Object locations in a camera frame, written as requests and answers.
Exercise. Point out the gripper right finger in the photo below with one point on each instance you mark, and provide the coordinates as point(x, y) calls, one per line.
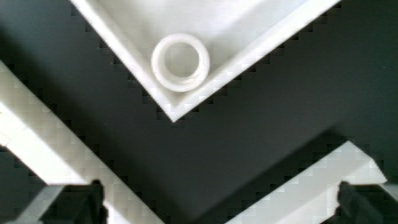
point(369, 205)

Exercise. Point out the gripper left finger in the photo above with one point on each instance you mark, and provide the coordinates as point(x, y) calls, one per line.
point(69, 204)

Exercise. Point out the white square table top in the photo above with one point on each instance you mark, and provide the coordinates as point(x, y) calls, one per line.
point(191, 41)

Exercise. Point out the white L-shaped obstacle fence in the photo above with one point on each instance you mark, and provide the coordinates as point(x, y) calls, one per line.
point(39, 138)

